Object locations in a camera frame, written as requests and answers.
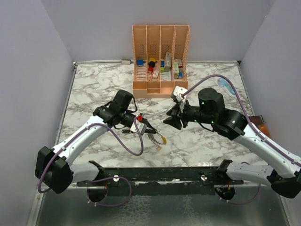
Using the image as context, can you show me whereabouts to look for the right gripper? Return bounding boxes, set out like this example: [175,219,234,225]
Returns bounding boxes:
[163,98,215,129]

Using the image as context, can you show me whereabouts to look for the metal keyring with yellow grip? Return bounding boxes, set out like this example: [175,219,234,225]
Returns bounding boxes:
[148,130,167,147]

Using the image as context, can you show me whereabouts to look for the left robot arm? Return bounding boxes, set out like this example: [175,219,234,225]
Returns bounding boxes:
[35,90,157,194]

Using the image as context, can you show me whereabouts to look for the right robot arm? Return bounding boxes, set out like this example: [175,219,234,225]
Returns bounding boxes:
[163,86,301,199]

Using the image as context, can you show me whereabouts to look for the black key tag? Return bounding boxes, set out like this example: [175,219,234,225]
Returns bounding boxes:
[122,129,132,134]

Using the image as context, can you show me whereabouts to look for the blue cap bottle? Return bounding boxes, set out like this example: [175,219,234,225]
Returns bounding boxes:
[177,72,183,79]

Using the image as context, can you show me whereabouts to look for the tall grey box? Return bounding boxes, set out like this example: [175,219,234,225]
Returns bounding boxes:
[164,52,172,72]

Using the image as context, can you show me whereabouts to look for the white red box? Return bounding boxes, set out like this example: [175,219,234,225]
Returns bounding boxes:
[174,58,183,76]

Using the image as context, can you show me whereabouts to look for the blue toothbrush package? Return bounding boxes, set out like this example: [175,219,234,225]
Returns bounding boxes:
[217,78,236,98]

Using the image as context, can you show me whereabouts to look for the blue block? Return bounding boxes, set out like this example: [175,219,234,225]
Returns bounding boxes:
[136,59,145,67]

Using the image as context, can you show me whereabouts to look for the yellow block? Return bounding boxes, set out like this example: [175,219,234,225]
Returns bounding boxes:
[149,57,156,63]

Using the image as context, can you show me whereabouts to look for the peach desk organizer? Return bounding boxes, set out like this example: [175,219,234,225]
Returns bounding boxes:
[132,25,190,98]

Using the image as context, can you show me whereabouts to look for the paperback book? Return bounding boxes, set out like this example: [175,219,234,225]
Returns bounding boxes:
[249,115,270,137]

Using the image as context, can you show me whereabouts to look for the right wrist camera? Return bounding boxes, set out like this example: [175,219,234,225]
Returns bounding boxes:
[171,86,188,103]

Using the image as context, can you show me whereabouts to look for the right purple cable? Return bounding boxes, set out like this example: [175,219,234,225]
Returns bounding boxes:
[180,74,301,205]

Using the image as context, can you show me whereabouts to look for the purple cable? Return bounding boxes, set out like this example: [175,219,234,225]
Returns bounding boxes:
[180,74,301,205]
[37,116,144,207]

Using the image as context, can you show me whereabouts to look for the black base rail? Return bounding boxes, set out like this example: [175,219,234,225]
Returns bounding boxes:
[77,166,243,196]

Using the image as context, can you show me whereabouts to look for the white adapter at wall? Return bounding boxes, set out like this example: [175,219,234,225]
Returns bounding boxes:
[121,59,132,65]

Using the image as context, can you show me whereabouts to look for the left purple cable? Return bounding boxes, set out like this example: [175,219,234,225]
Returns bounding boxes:
[37,116,144,207]

